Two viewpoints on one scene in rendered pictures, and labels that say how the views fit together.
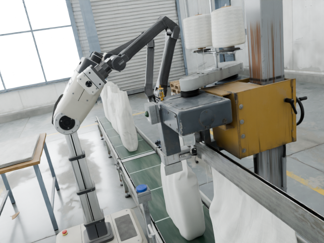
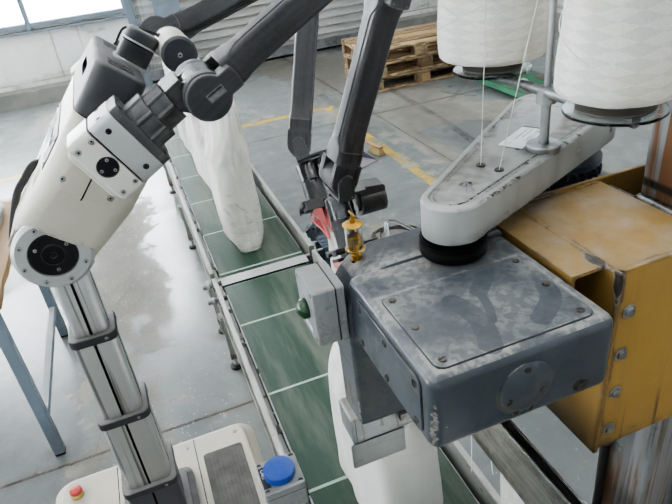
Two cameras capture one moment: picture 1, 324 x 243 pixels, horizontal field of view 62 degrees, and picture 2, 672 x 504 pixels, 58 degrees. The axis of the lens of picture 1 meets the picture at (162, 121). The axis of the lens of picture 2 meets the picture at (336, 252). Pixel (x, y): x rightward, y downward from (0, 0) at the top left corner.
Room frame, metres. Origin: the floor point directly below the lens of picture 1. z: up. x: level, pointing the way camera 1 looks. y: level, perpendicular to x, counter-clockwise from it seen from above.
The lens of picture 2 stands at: (0.53, 0.01, 1.76)
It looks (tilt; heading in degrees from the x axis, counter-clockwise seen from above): 30 degrees down; 0
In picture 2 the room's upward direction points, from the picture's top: 7 degrees counter-clockwise
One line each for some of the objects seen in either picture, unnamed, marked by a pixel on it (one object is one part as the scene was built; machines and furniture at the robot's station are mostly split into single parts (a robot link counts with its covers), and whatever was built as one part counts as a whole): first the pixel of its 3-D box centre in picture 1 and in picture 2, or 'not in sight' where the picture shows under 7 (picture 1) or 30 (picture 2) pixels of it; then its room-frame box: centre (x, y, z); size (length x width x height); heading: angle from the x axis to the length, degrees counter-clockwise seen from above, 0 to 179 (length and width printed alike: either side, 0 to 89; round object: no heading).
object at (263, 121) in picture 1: (251, 113); (636, 291); (1.28, -0.45, 1.18); 0.34 x 0.25 x 0.31; 107
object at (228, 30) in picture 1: (227, 26); (625, 22); (1.22, -0.35, 1.61); 0.15 x 0.14 x 0.17; 17
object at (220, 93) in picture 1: (215, 107); (530, 283); (1.24, -0.26, 1.26); 0.22 x 0.05 x 0.16; 17
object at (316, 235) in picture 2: (160, 146); (319, 241); (3.08, 0.07, 0.35); 0.30 x 0.15 x 0.15; 17
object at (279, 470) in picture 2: (141, 189); (279, 471); (1.31, 0.17, 0.84); 0.06 x 0.06 x 0.02
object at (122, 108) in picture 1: (124, 118); (229, 165); (3.22, 0.45, 0.74); 0.47 x 0.22 x 0.72; 15
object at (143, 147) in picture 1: (120, 133); (218, 189); (3.91, 0.65, 0.34); 2.21 x 0.39 x 0.09; 17
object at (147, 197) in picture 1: (142, 194); (282, 483); (1.31, 0.17, 0.81); 0.08 x 0.08 x 0.06; 17
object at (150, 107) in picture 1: (152, 113); (322, 303); (1.22, 0.04, 1.29); 0.08 x 0.05 x 0.09; 17
